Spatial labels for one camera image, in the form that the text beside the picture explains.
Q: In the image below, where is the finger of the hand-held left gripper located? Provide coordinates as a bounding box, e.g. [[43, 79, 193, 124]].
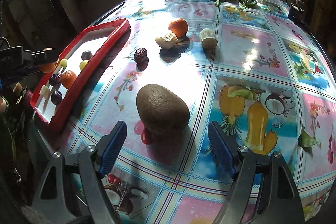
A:
[[23, 49, 59, 67], [0, 67, 42, 85]]

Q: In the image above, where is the large orange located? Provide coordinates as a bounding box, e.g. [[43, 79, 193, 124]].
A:
[[62, 70, 78, 89]]

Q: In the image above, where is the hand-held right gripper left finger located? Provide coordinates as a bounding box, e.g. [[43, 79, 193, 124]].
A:
[[31, 120, 128, 224]]

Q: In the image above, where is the red plastic tray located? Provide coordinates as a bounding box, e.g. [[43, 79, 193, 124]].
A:
[[29, 18, 131, 126]]

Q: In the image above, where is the pale yellow fruit chunk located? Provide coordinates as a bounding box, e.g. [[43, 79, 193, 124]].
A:
[[39, 86, 51, 100]]

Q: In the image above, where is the single green leaf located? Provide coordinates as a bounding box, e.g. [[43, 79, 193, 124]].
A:
[[298, 126, 315, 148]]

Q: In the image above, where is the small dark box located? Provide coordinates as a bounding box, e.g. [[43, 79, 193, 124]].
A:
[[288, 0, 305, 19]]

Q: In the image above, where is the small orange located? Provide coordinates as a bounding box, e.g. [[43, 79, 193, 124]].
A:
[[168, 18, 189, 38], [39, 47, 59, 74]]

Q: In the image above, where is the pale cut fruit chunk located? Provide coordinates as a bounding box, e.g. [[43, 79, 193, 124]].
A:
[[155, 31, 179, 50]]

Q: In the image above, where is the fruit print tablecloth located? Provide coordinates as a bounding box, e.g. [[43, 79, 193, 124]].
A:
[[34, 0, 336, 224]]

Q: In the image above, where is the small green leaf sprig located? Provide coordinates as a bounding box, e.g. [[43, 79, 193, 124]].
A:
[[236, 0, 259, 9]]

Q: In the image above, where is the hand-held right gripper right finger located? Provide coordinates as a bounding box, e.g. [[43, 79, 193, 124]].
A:
[[207, 120, 306, 224]]

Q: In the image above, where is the brown kiwi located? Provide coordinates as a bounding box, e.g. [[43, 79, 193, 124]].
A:
[[136, 84, 190, 135]]

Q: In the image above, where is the red date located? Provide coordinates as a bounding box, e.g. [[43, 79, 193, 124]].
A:
[[49, 73, 62, 87], [134, 47, 148, 63]]

